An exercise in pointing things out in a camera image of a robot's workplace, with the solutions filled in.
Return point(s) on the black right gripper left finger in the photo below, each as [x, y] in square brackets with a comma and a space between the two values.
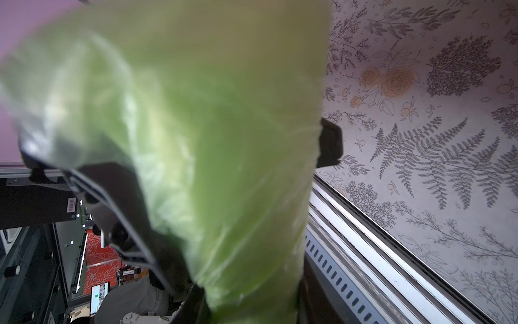
[194, 310]

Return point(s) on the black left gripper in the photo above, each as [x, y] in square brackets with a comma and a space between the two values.
[115, 201]

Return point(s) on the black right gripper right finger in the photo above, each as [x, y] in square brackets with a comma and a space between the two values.
[314, 306]

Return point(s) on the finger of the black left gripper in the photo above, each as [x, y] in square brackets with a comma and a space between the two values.
[330, 144]

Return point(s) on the green trash bag roll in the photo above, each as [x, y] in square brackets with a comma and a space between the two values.
[215, 105]

